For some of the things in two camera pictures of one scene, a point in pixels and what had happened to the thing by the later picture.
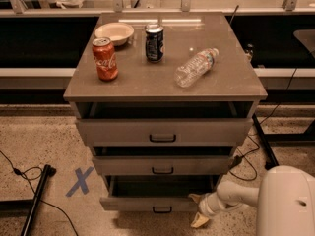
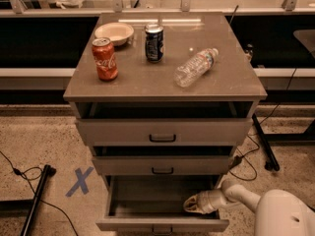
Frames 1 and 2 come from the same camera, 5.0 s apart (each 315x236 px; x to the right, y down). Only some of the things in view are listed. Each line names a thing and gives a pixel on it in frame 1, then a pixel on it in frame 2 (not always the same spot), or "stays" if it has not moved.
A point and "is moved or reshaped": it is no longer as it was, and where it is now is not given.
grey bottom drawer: [156, 193] is moved or reshaped
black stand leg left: [28, 207] stays
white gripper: [205, 205] to [207, 202]
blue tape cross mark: [81, 181] stays
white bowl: [119, 33] stays
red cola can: [105, 59] stays
